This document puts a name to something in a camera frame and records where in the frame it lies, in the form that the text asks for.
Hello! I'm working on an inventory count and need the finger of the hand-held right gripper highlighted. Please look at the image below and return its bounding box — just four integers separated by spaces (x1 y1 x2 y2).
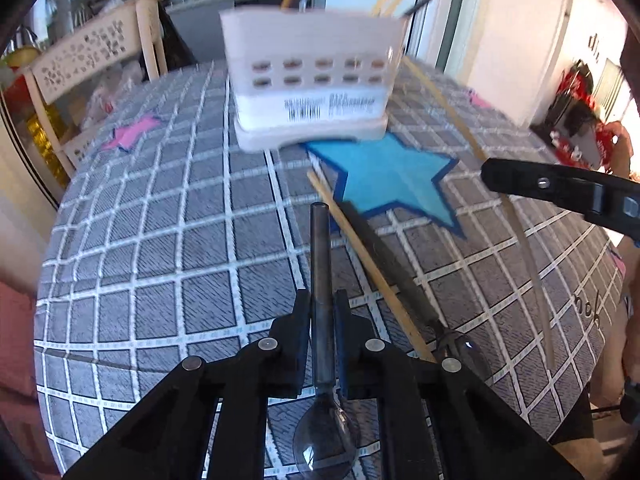
481 157 640 241

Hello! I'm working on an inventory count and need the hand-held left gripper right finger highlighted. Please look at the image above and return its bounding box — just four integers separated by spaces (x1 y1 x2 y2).
333 289 581 480

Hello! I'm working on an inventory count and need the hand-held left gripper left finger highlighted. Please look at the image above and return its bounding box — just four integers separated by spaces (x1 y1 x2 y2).
62 289 313 480

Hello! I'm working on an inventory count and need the black-handled metal spoon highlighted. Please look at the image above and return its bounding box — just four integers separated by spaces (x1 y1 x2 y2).
292 202 362 473

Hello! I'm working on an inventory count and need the white plastic utensil holder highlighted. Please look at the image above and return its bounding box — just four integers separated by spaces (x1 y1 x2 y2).
220 7 406 153

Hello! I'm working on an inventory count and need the red and black bag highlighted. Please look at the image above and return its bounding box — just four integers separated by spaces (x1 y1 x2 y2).
547 60 621 166

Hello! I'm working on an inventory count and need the person's leg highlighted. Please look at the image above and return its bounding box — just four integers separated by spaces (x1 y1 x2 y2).
587 280 632 411

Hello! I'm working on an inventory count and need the pink plastic stool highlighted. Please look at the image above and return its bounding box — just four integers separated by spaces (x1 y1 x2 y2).
0 280 40 396

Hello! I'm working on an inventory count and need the clear plastic bag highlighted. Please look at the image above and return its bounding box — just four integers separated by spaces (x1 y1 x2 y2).
82 67 146 126

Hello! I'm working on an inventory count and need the yellow oil bottle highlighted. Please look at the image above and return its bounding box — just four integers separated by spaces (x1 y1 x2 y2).
25 105 66 186

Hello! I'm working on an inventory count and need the beige plastic storage cart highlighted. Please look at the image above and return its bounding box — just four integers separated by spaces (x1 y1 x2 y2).
25 0 168 181

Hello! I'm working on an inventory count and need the red basin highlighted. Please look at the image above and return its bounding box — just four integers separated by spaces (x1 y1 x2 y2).
0 62 31 93

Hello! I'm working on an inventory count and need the yellow basin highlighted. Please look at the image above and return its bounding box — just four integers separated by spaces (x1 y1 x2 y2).
0 45 41 67

